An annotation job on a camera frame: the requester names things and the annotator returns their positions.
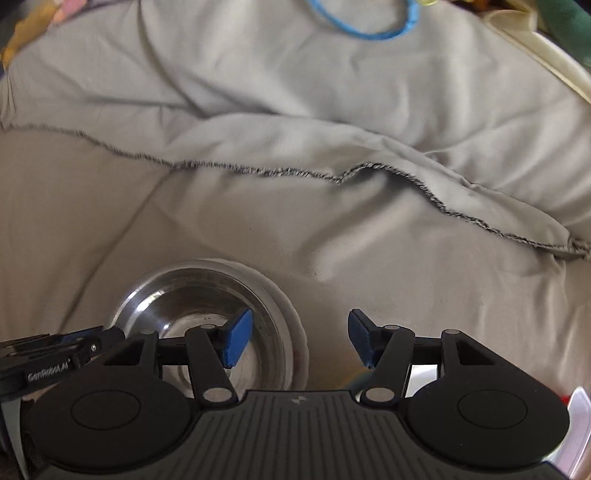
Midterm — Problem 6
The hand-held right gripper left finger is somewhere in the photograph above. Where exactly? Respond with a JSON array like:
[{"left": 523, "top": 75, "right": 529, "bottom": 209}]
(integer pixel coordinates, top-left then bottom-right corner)
[{"left": 104, "top": 309, "right": 254, "bottom": 409}]

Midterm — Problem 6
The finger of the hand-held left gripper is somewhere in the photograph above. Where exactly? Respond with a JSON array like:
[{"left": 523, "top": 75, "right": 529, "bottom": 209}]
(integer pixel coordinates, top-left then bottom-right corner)
[{"left": 58, "top": 325, "right": 126, "bottom": 358}]

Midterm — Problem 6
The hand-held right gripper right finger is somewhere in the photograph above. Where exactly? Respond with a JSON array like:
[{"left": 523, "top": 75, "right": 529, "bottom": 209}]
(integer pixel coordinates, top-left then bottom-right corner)
[{"left": 347, "top": 309, "right": 491, "bottom": 409}]

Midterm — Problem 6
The stainless steel bowl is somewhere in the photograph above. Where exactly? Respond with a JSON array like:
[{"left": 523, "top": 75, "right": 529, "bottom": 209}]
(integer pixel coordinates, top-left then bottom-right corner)
[{"left": 108, "top": 262, "right": 296, "bottom": 398}]

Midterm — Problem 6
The beige bed sheet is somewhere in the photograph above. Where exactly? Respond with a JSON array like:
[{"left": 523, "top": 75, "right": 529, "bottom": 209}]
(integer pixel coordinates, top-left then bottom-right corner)
[{"left": 0, "top": 124, "right": 591, "bottom": 400}]

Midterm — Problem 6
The white and red plastic tray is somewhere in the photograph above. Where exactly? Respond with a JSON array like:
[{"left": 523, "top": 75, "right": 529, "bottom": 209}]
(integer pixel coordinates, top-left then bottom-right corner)
[{"left": 547, "top": 387, "right": 591, "bottom": 480}]

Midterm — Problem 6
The grey blanket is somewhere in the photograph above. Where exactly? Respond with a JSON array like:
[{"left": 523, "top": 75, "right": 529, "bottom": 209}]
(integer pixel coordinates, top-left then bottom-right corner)
[{"left": 0, "top": 0, "right": 591, "bottom": 259}]

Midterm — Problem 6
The cream cloth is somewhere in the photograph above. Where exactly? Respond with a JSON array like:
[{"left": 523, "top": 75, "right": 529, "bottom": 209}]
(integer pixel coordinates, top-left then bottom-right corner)
[{"left": 480, "top": 9, "right": 591, "bottom": 104}]

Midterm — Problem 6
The green towel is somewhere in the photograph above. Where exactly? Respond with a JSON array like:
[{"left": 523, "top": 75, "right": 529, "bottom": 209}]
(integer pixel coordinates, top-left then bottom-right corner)
[{"left": 540, "top": 0, "right": 591, "bottom": 44}]

